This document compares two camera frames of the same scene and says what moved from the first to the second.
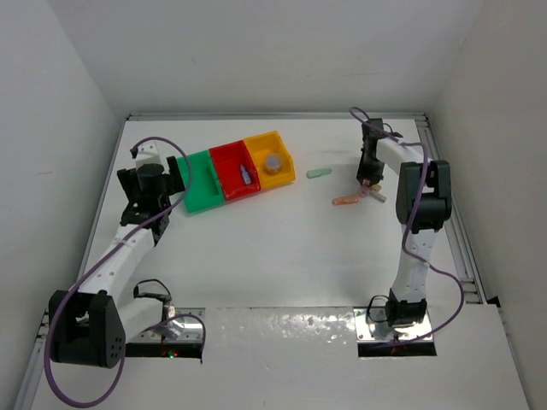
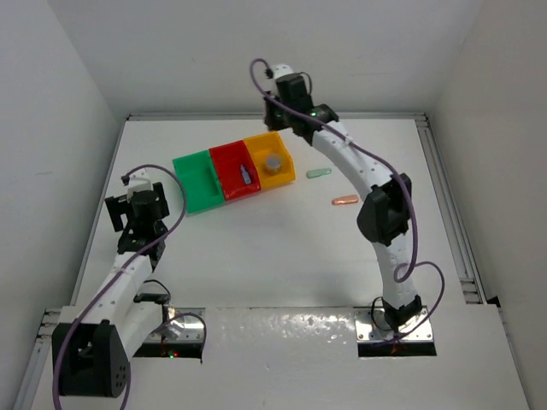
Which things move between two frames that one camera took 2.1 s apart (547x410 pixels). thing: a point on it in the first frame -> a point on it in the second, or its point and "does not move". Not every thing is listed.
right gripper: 363,174 -> 276,124
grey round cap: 273,161 does not move
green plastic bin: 202,184 does not move
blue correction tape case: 245,175 does not move
